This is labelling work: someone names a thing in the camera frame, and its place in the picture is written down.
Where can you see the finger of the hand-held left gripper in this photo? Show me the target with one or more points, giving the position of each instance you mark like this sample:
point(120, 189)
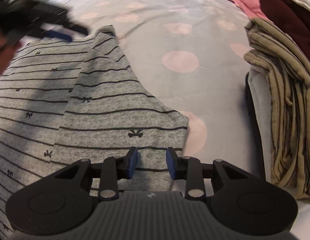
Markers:
point(58, 35)
point(76, 27)

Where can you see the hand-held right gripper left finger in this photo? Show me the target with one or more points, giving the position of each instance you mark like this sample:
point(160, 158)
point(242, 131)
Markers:
point(132, 162)

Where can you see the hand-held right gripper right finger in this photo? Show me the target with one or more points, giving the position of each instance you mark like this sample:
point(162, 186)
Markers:
point(171, 163)

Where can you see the grey striped bow-print shirt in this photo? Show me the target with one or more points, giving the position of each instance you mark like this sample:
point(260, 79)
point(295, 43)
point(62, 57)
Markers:
point(94, 105)

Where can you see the person's left hand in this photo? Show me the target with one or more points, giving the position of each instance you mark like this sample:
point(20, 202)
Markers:
point(2, 55)

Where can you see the black folded garment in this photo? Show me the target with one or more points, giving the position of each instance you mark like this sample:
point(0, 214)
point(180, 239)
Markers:
point(253, 125)

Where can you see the pale grey folded garment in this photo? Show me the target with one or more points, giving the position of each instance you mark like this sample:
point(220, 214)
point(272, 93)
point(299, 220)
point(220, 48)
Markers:
point(260, 100)

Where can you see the tan striped folded garment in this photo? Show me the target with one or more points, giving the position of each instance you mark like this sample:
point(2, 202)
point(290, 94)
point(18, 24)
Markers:
point(287, 100)

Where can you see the maroon folded garment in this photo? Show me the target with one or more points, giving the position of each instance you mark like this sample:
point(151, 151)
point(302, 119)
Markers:
point(292, 22)

